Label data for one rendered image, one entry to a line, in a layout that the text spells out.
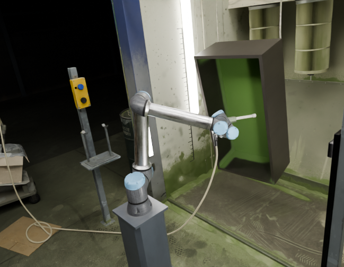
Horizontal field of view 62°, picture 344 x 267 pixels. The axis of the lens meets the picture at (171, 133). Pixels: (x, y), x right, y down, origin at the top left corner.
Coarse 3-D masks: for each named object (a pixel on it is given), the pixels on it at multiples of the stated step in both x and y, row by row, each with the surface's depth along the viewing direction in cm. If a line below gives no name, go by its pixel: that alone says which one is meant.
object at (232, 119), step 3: (252, 114) 236; (255, 114) 235; (228, 117) 232; (231, 117) 231; (234, 117) 231; (237, 117) 233; (240, 117) 233; (243, 117) 234; (246, 117) 234; (249, 117) 235; (252, 117) 236; (231, 120) 231; (234, 120) 231; (213, 135) 231; (213, 138) 232; (216, 138) 231; (216, 141) 231; (216, 144) 231
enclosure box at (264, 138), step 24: (216, 48) 241; (240, 48) 224; (264, 48) 209; (216, 72) 267; (240, 72) 260; (264, 72) 207; (216, 96) 273; (240, 96) 274; (264, 96) 216; (240, 120) 290; (264, 120) 270; (240, 144) 307; (264, 144) 286; (288, 144) 267; (240, 168) 288; (264, 168) 279
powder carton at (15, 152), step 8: (0, 144) 356; (8, 144) 361; (16, 144) 365; (0, 152) 359; (8, 152) 360; (16, 152) 359; (24, 152) 353; (0, 160) 323; (8, 160) 328; (16, 160) 332; (0, 168) 329; (16, 168) 338; (0, 176) 331; (8, 176) 336; (16, 176) 340
